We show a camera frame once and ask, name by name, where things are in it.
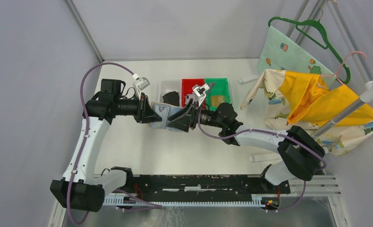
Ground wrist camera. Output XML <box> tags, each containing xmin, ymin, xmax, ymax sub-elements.
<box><xmin>192</xmin><ymin>83</ymin><xmax>211</xmax><ymax>107</ymax></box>
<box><xmin>132</xmin><ymin>74</ymin><xmax>150</xmax><ymax>98</ymax></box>

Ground clear plastic box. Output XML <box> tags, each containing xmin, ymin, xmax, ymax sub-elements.
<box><xmin>238</xmin><ymin>74</ymin><xmax>259</xmax><ymax>85</ymax></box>

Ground green plastic bin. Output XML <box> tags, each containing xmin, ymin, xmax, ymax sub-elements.
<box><xmin>204</xmin><ymin>78</ymin><xmax>231</xmax><ymax>111</ymax></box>

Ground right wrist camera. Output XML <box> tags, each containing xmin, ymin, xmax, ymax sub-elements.
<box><xmin>192</xmin><ymin>83</ymin><xmax>211</xmax><ymax>107</ymax></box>

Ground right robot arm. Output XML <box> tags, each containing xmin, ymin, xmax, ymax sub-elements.
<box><xmin>166</xmin><ymin>103</ymin><xmax>326</xmax><ymax>193</ymax></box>

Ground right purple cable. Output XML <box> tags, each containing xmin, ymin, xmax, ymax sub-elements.
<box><xmin>197</xmin><ymin>82</ymin><xmax>328</xmax><ymax>214</ymax></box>

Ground white cable tray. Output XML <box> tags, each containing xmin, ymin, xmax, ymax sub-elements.
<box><xmin>102</xmin><ymin>194</ymin><xmax>264</xmax><ymax>208</ymax></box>

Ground green clothes hanger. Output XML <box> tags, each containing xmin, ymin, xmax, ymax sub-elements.
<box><xmin>268</xmin><ymin>17</ymin><xmax>351</xmax><ymax>84</ymax></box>

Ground red plastic bin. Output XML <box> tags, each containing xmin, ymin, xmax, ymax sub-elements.
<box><xmin>181</xmin><ymin>79</ymin><xmax>205</xmax><ymax>107</ymax></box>

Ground pink clothes hanger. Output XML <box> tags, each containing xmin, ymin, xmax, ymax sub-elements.
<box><xmin>321</xmin><ymin>51</ymin><xmax>367</xmax><ymax>87</ymax></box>

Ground beige card holder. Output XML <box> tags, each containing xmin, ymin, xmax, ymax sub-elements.
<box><xmin>148</xmin><ymin>103</ymin><xmax>182</xmax><ymax>132</ymax></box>

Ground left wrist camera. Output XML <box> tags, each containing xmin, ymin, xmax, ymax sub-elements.
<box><xmin>132</xmin><ymin>74</ymin><xmax>150</xmax><ymax>98</ymax></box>

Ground yellow cloth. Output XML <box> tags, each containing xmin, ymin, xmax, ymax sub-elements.
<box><xmin>279</xmin><ymin>71</ymin><xmax>359</xmax><ymax>126</ymax></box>

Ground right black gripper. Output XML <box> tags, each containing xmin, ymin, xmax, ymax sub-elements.
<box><xmin>167</xmin><ymin>98</ymin><xmax>225</xmax><ymax>132</ymax></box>

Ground gold card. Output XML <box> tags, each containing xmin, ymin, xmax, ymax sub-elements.
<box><xmin>210</xmin><ymin>95</ymin><xmax>226</xmax><ymax>107</ymax></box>

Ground metal rack pole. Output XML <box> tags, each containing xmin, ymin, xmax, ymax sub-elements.
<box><xmin>312</xmin><ymin>81</ymin><xmax>373</xmax><ymax>139</ymax></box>

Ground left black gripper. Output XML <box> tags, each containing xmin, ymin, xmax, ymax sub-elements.
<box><xmin>114</xmin><ymin>92</ymin><xmax>162</xmax><ymax>124</ymax></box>

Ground dinosaur print cloth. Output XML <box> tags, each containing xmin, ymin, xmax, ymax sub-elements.
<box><xmin>240</xmin><ymin>69</ymin><xmax>373</xmax><ymax>156</ymax></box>

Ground black cards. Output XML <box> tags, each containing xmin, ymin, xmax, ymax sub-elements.
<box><xmin>162</xmin><ymin>91</ymin><xmax>180</xmax><ymax>106</ymax></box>

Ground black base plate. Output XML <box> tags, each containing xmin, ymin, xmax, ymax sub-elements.
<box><xmin>120</xmin><ymin>175</ymin><xmax>291</xmax><ymax>202</ymax></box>

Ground green patterned cloth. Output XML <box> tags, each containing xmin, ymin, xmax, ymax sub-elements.
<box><xmin>256</xmin><ymin>26</ymin><xmax>335</xmax><ymax>86</ymax></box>

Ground white plastic bin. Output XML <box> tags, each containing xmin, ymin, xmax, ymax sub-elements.
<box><xmin>157</xmin><ymin>80</ymin><xmax>182</xmax><ymax>107</ymax></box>

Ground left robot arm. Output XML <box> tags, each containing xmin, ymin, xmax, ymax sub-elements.
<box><xmin>50</xmin><ymin>77</ymin><xmax>162</xmax><ymax>212</ymax></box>

